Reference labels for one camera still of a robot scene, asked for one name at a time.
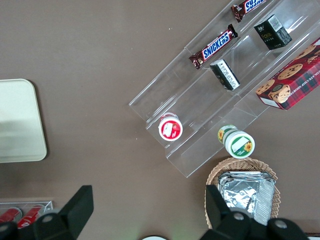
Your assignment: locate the green lid yogurt cup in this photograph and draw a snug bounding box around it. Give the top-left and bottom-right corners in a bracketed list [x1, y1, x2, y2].
[216, 124, 256, 160]

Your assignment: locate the light wicker basket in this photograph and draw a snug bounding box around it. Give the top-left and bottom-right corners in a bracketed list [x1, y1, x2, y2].
[205, 157, 281, 230]

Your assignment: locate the clear acrylic bottle rack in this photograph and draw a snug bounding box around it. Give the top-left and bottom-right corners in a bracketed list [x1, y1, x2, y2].
[0, 199, 55, 226]

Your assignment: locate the small black carton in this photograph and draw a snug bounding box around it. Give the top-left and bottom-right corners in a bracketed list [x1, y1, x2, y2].
[253, 14, 293, 51]
[209, 59, 241, 91]

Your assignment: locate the clear acrylic stepped shelf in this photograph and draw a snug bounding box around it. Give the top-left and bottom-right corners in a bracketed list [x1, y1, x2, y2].
[128, 0, 320, 179]

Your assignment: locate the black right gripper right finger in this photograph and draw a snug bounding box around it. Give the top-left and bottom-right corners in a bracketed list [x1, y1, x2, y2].
[201, 184, 270, 240]

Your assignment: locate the red lid yogurt cup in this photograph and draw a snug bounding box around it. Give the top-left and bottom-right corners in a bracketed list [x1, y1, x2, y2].
[157, 112, 184, 142]

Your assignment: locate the Snickers chocolate bar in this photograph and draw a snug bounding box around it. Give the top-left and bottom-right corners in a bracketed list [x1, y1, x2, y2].
[230, 0, 267, 23]
[188, 23, 239, 70]

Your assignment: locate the cream plastic tray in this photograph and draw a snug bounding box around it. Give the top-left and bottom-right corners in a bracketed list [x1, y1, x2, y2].
[0, 78, 48, 164]

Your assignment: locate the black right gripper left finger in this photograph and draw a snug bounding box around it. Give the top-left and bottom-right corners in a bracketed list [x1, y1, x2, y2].
[33, 184, 95, 240]

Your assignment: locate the red tartan cookie box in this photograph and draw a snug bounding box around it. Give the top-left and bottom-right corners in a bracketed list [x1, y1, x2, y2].
[255, 37, 320, 111]

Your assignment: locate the stack of foil trays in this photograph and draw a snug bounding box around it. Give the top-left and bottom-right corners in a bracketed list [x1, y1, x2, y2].
[217, 171, 277, 227]

